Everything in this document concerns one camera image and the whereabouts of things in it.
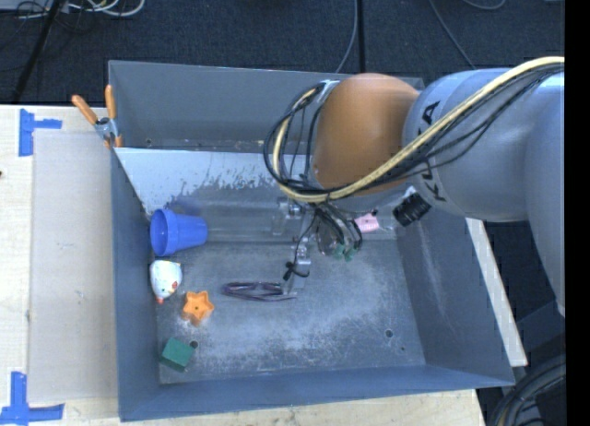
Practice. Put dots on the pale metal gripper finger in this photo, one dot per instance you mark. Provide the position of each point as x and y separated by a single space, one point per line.
286 216
303 265

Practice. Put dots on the purple sunglasses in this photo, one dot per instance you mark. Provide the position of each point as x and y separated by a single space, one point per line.
251 290

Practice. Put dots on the small pink block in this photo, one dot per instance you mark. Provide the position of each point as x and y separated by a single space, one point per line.
367 223

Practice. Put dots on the grey metal bin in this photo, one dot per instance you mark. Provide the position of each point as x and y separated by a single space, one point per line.
295 346

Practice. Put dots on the blue plastic cup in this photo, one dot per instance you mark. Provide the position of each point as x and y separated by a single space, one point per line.
180 232

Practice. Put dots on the orange star-shaped toy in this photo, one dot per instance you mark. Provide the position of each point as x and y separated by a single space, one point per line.
197 307

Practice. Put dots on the dark green block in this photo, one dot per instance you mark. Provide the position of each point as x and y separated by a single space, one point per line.
177 353

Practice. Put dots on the black cylinder on white bracket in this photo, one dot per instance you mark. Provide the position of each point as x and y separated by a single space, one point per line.
411 210

